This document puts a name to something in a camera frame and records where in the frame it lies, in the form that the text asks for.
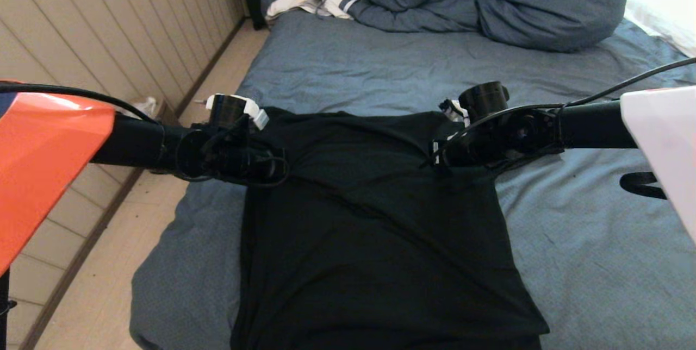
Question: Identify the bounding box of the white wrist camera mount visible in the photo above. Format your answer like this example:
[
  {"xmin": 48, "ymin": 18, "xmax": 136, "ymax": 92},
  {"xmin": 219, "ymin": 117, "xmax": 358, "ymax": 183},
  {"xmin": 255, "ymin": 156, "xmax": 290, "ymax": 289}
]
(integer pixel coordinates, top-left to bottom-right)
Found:
[
  {"xmin": 439, "ymin": 99, "xmax": 471, "ymax": 123},
  {"xmin": 206, "ymin": 93, "xmax": 270, "ymax": 131}
]

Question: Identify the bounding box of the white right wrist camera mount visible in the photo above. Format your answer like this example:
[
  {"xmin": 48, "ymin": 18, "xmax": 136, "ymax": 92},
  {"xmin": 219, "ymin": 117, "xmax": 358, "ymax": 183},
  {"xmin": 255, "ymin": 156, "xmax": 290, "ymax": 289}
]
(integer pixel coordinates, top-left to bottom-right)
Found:
[{"xmin": 439, "ymin": 99, "xmax": 471, "ymax": 123}]

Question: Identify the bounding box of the black moon print T-shirt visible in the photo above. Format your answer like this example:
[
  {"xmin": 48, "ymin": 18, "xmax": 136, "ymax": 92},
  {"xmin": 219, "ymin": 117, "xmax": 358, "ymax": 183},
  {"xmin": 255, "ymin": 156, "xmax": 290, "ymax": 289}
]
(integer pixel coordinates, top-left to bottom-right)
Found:
[{"xmin": 231, "ymin": 107, "xmax": 550, "ymax": 350}]

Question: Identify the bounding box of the white pillow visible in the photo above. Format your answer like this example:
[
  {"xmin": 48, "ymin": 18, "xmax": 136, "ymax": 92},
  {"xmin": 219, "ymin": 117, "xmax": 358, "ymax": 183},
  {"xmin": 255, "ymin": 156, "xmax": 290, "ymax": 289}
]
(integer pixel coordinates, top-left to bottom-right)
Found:
[{"xmin": 624, "ymin": 0, "xmax": 696, "ymax": 60}]

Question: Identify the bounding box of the clear plastic bin liner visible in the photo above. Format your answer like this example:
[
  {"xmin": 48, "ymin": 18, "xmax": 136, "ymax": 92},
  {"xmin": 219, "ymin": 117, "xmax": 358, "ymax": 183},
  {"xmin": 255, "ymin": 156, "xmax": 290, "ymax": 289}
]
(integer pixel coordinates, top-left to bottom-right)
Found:
[{"xmin": 130, "ymin": 96, "xmax": 159, "ymax": 118}]

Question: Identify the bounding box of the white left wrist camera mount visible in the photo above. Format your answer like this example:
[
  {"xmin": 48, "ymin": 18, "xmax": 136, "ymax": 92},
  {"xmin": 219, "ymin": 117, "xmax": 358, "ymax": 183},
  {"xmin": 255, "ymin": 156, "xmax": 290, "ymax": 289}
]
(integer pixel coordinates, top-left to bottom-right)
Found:
[{"xmin": 206, "ymin": 93, "xmax": 270, "ymax": 131}]

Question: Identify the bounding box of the blue bed sheet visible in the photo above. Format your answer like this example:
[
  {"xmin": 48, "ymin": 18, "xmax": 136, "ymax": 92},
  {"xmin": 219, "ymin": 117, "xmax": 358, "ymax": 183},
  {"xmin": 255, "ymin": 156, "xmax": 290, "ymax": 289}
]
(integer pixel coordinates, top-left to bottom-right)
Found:
[{"xmin": 129, "ymin": 9, "xmax": 696, "ymax": 350}]

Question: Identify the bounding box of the brown trash bin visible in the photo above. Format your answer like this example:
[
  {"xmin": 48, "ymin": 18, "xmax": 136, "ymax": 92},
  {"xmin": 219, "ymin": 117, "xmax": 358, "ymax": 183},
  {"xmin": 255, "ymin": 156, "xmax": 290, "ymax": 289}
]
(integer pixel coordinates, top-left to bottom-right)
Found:
[{"xmin": 155, "ymin": 101, "xmax": 180, "ymax": 126}]

